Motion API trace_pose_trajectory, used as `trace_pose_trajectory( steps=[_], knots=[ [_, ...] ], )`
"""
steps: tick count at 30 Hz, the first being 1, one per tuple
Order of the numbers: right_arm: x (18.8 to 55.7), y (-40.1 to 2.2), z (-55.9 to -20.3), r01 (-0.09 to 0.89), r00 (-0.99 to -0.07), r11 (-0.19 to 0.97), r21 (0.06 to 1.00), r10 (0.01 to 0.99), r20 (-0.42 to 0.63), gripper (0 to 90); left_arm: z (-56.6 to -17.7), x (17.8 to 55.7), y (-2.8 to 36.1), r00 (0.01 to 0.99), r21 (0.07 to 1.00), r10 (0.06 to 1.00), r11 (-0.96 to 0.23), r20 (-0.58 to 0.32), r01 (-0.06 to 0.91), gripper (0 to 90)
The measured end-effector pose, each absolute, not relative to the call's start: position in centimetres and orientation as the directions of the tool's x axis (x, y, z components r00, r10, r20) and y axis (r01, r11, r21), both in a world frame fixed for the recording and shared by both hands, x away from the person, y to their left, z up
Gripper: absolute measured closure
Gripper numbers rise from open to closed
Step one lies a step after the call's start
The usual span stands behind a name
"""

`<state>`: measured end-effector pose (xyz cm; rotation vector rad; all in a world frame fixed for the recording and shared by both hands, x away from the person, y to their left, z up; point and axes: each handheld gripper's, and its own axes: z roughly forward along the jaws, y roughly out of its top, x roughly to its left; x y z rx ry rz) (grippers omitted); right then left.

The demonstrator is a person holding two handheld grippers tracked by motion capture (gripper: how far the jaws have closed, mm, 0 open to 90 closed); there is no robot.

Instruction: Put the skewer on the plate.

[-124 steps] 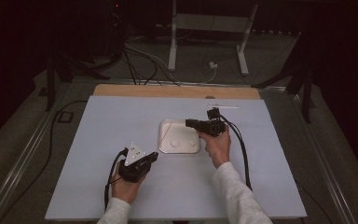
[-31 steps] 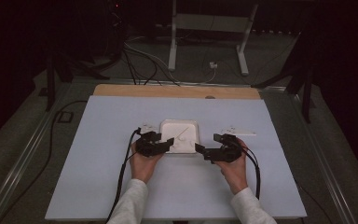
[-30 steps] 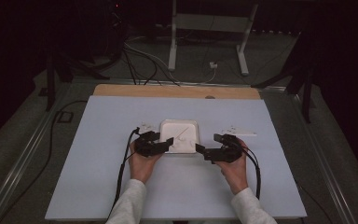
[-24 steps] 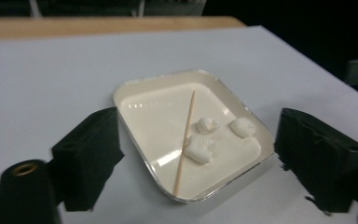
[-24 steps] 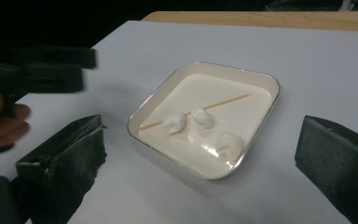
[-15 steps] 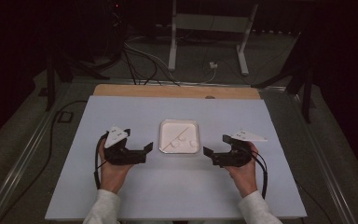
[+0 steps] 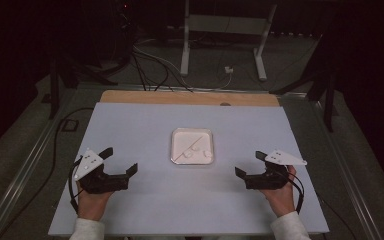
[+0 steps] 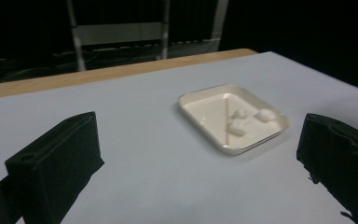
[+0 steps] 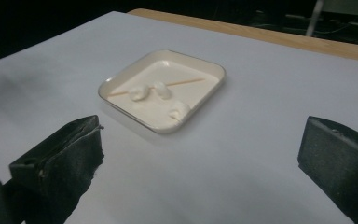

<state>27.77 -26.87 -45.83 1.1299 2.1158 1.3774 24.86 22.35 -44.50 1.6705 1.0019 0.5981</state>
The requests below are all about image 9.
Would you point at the white table cover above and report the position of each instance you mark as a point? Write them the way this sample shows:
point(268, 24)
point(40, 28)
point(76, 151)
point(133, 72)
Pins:
point(230, 171)

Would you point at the wooden skewer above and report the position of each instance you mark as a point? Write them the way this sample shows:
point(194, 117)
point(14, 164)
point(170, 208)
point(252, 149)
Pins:
point(186, 82)

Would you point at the wooden table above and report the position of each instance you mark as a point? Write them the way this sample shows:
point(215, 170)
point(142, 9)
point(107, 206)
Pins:
point(292, 37)

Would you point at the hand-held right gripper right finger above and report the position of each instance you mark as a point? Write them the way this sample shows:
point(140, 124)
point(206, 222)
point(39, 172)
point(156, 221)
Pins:
point(341, 158)

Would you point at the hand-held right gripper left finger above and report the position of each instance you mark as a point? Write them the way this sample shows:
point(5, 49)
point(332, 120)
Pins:
point(62, 165)

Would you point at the white marshmallow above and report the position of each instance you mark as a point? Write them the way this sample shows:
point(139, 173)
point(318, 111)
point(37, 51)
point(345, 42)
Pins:
point(179, 110)
point(139, 92)
point(162, 90)

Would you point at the cream rectangular tray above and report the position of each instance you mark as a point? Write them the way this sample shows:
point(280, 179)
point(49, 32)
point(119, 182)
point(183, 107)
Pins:
point(199, 95)

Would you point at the white post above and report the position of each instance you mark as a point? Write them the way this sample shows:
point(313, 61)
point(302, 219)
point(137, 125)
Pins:
point(313, 17)

